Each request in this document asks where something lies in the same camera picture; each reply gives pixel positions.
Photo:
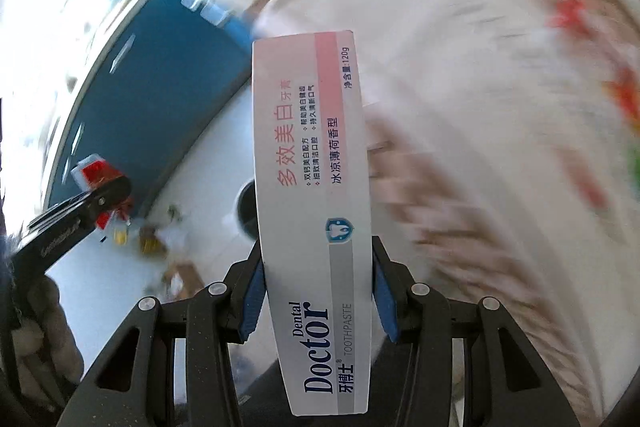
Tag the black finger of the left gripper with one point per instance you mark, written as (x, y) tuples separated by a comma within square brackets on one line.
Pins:
[(102, 199)]

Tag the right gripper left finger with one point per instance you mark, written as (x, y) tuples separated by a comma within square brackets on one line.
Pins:
[(131, 383)]

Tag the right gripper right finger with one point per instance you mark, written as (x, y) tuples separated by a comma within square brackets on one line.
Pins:
[(505, 380)]

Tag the white pink toothpaste box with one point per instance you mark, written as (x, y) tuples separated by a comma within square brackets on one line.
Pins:
[(314, 217)]

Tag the red white packet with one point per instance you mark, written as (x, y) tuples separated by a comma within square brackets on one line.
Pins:
[(92, 172)]

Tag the white round trash bin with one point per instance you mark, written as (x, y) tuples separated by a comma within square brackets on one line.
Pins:
[(246, 211)]

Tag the gloved left hand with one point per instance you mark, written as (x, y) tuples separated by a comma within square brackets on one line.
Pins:
[(49, 363)]

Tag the yellow cooking oil bottle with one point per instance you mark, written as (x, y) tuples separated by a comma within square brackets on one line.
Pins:
[(121, 230)]

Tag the brown cardboard box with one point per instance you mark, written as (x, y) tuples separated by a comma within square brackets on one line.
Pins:
[(181, 281)]

